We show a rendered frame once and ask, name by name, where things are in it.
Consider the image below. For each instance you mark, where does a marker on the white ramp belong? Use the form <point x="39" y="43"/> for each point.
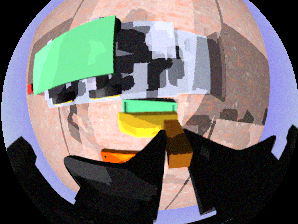
<point x="153" y="60"/>

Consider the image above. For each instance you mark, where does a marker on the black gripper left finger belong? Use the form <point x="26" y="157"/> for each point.
<point x="141" y="177"/>

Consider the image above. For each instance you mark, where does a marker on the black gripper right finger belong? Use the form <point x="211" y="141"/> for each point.
<point x="216" y="169"/>

